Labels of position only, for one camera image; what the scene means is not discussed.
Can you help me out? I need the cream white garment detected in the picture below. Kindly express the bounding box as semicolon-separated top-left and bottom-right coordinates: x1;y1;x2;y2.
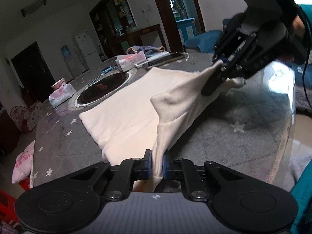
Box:
79;61;244;192

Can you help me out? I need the blue sofa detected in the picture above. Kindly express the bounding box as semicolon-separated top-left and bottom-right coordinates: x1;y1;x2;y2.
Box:
183;30;223;53

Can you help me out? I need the blue crumpled clothing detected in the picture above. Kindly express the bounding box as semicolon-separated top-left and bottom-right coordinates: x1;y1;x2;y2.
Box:
126;45;166;56

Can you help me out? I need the round black induction cooktop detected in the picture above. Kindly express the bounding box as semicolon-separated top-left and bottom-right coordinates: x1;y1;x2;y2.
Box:
67;68;137;111

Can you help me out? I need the dark wooden side table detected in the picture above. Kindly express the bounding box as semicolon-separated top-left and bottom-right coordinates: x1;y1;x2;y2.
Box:
118;24;167;49

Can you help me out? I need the pink white tissue box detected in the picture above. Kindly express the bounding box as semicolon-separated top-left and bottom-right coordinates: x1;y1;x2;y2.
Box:
115;51;147;72

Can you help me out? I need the soft tissue pack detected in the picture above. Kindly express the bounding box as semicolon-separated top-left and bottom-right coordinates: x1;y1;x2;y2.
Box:
49;83;76;108

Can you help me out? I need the blue small clip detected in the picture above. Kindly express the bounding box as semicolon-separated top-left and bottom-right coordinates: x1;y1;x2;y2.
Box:
100;65;117;75

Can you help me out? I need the pink white plastic bag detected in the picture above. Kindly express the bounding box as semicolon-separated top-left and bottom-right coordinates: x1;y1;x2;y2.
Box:
12;140;35;184

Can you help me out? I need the water dispenser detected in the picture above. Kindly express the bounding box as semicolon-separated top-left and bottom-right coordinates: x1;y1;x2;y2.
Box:
60;45;84;78

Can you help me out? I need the pink floral fan guard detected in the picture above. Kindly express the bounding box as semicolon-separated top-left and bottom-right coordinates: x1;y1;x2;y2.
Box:
10;101;42;134

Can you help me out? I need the red plastic stool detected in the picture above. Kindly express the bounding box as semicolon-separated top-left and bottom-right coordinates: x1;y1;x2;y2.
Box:
1;176;30;223

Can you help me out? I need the white refrigerator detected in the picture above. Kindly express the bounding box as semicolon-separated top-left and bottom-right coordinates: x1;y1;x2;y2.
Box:
74;30;102;69

